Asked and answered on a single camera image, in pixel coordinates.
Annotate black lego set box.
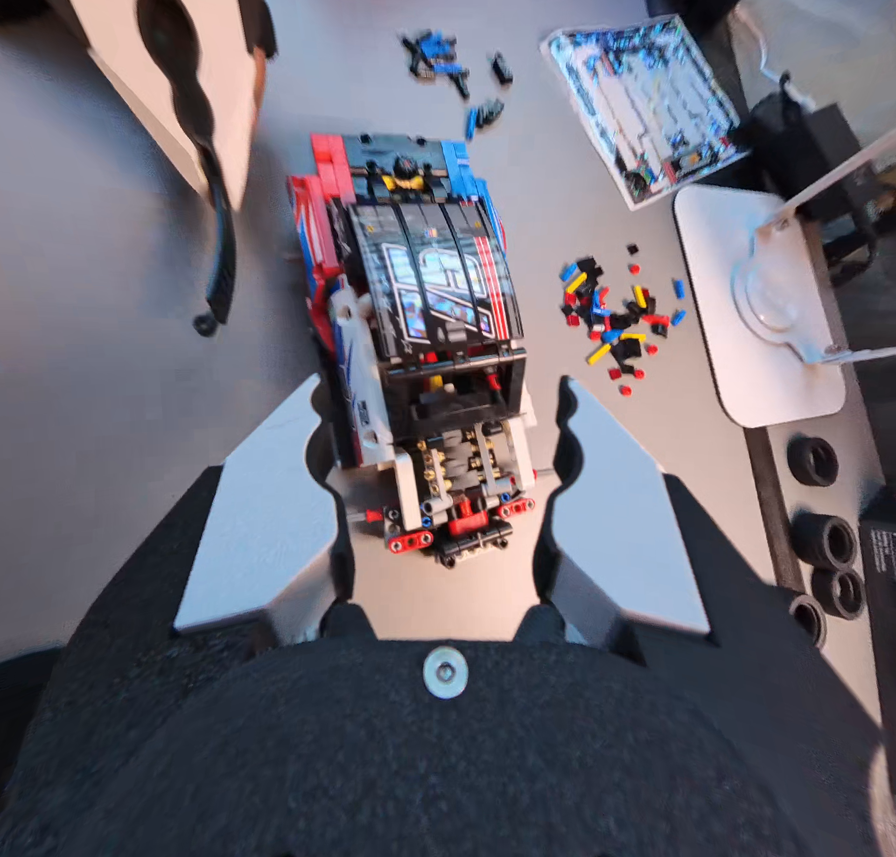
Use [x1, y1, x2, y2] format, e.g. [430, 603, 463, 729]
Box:
[862, 507, 896, 669]

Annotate black curved lego panel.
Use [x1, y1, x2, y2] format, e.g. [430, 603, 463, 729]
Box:
[194, 141, 238, 337]

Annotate red white blue lego car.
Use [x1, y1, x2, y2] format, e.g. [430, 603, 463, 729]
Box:
[285, 132, 540, 568]

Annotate black power adapter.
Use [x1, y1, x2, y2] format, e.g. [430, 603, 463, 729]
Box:
[735, 92, 880, 243]

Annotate black rubber lego tyre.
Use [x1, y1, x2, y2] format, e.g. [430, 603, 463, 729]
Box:
[787, 435, 840, 487]
[789, 594, 829, 648]
[812, 566, 868, 620]
[791, 513, 859, 573]

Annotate pile of blue black lego pieces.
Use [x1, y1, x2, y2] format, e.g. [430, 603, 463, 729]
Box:
[399, 27, 515, 141]

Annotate white book stand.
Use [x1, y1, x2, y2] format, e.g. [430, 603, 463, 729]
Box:
[672, 125, 896, 429]

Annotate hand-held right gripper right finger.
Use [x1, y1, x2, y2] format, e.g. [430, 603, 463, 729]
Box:
[534, 376, 712, 649]

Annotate shiny sticker sheet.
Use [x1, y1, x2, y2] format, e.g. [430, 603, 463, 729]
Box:
[542, 14, 751, 211]

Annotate pile of small colourful lego pieces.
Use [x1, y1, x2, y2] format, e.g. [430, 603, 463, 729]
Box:
[558, 242, 689, 398]

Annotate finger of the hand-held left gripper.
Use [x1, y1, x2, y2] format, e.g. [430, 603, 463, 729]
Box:
[52, 0, 219, 194]
[164, 0, 264, 211]

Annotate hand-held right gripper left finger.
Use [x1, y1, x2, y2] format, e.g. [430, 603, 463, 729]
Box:
[174, 372, 357, 646]

